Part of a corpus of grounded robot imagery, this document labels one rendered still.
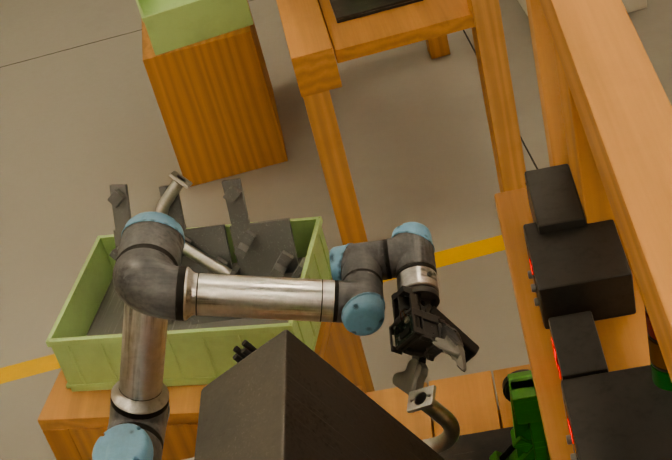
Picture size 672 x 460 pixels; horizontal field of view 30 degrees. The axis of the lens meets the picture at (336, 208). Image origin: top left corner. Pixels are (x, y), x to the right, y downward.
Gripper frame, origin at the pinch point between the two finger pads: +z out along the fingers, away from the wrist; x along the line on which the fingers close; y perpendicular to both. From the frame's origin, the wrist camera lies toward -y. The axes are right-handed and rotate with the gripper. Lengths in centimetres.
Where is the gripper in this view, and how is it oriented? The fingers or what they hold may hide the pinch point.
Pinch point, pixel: (441, 394)
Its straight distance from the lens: 218.4
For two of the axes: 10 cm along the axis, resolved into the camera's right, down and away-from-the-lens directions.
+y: -8.3, -3.2, -4.5
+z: 0.6, 7.6, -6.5
